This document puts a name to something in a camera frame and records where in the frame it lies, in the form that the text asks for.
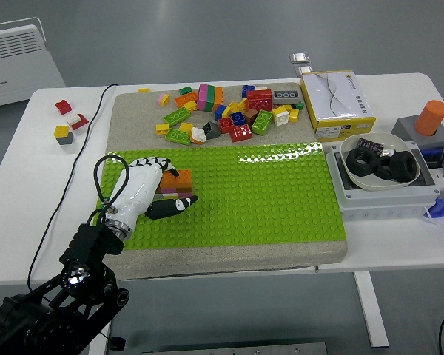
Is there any white and yellow cardboard box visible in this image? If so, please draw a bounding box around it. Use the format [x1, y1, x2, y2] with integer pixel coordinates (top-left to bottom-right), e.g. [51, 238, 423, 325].
[299, 70, 377, 143]

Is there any white bowl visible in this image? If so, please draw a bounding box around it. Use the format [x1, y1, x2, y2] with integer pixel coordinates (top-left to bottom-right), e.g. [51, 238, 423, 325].
[339, 132, 423, 192]

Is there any dark grey slope brick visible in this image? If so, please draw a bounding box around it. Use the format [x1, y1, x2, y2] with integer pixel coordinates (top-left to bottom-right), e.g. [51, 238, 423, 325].
[201, 121, 221, 140]

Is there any long orange toy brick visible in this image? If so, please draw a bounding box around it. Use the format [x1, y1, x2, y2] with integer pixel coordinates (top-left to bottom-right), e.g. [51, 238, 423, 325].
[173, 91, 200, 109]

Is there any small black nut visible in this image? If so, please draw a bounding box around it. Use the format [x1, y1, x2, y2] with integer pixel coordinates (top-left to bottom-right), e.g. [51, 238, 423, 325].
[373, 157, 393, 181]

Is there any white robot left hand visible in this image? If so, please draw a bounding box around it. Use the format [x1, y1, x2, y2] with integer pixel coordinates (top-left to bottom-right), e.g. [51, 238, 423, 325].
[105, 157, 200, 231]

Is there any white zip tie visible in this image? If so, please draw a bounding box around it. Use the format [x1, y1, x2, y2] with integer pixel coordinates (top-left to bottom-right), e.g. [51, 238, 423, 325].
[421, 207, 440, 227]

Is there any white and orange brick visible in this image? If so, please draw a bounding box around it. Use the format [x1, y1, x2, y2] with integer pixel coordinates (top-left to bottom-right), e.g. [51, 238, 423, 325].
[189, 126, 207, 144]

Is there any dark circuit board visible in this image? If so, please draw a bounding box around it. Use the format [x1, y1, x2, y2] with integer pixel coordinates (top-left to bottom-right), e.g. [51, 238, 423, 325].
[356, 138, 386, 155]

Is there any white table leg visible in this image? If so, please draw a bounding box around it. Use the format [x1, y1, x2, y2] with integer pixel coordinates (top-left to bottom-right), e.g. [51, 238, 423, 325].
[353, 271, 390, 348]
[88, 321, 112, 355]

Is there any multicoloured brick stack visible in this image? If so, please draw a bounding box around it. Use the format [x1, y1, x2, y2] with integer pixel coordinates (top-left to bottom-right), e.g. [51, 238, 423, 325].
[196, 83, 225, 113]

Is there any black power cord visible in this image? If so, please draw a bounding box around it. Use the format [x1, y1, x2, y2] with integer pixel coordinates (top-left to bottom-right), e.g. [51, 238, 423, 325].
[27, 83, 127, 353]

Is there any light grey junction box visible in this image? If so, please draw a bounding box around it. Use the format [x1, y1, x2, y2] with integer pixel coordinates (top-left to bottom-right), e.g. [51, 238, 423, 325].
[324, 142, 440, 222]

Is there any blue and black fixture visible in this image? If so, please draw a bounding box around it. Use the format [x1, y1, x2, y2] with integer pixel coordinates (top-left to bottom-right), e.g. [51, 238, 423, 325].
[418, 146, 444, 168]

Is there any white panel heater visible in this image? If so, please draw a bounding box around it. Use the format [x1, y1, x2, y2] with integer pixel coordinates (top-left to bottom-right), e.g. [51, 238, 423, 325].
[0, 17, 67, 110]

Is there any yellow slope toy brick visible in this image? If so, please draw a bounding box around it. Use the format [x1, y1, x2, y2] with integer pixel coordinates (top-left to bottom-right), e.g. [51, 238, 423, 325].
[222, 101, 241, 118]

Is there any white and yellow brick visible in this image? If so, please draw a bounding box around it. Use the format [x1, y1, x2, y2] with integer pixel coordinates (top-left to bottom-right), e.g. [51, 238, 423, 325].
[272, 106, 290, 127]

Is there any orange cylinder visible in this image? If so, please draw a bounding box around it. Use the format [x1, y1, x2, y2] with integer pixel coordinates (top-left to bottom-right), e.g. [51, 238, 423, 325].
[414, 99, 444, 137]

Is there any large red toy brick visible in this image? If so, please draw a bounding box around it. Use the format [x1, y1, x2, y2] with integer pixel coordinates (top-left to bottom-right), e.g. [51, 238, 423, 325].
[246, 89, 274, 112]

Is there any grey three-hole brick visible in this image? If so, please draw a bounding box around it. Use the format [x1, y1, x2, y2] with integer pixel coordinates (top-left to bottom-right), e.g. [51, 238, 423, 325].
[272, 89, 300, 105]

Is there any large black nut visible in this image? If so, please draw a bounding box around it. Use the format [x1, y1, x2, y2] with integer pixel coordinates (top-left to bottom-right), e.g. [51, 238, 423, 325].
[346, 147, 378, 178]
[388, 150, 419, 183]

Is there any lime green toy brick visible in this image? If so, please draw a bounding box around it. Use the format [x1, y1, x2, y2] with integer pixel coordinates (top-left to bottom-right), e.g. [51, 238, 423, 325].
[163, 107, 189, 126]
[164, 128, 192, 145]
[251, 109, 274, 136]

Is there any red slope toy brick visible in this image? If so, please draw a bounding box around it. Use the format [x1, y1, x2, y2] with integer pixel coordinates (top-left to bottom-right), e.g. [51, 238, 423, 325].
[70, 113, 90, 131]

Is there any green studded baseplate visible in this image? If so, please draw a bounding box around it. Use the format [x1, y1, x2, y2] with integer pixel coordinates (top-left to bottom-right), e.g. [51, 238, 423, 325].
[95, 142, 347, 252]

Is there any grey-brown mat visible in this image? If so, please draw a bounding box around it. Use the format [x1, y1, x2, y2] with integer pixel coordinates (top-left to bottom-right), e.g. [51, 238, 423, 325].
[95, 81, 349, 283]

